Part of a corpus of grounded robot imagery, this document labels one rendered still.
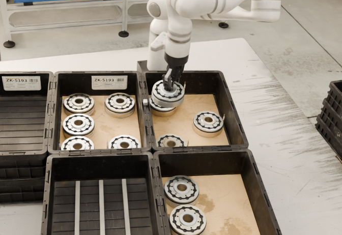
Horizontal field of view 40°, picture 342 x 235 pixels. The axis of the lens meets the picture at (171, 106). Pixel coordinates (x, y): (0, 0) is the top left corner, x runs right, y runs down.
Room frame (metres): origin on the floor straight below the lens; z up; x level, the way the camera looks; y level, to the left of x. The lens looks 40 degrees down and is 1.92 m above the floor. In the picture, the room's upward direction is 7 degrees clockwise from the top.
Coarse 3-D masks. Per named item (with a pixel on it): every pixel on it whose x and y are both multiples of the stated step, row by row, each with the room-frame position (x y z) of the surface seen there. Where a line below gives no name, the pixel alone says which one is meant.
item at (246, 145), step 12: (144, 72) 1.36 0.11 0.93; (156, 72) 1.37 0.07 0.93; (192, 72) 1.40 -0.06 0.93; (204, 72) 1.41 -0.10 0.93; (216, 72) 1.42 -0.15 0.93; (144, 84) 1.29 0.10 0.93; (228, 96) 1.28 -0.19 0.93; (240, 132) 1.11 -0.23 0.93; (156, 144) 1.01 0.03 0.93; (240, 144) 1.05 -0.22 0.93
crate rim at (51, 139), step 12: (60, 72) 1.30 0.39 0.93; (72, 72) 1.31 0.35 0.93; (84, 72) 1.32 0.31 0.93; (96, 72) 1.33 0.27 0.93; (108, 72) 1.34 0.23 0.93; (120, 72) 1.34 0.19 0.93; (132, 72) 1.35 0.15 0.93; (144, 96) 1.23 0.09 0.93; (144, 108) 1.17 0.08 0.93; (144, 120) 1.11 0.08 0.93; (48, 144) 0.95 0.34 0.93
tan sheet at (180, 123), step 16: (192, 96) 1.39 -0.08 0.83; (208, 96) 1.40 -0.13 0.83; (176, 112) 1.28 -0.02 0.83; (192, 112) 1.29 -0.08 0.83; (160, 128) 1.19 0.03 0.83; (176, 128) 1.20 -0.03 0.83; (192, 128) 1.21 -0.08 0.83; (192, 144) 1.13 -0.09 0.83; (208, 144) 1.14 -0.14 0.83; (224, 144) 1.15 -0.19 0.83
